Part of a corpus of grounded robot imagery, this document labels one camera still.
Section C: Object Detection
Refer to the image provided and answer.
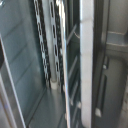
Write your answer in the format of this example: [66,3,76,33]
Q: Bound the black wire oven tray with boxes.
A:
[31,0,83,128]

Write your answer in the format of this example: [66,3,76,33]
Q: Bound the black dish rack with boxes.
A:
[0,0,128,128]

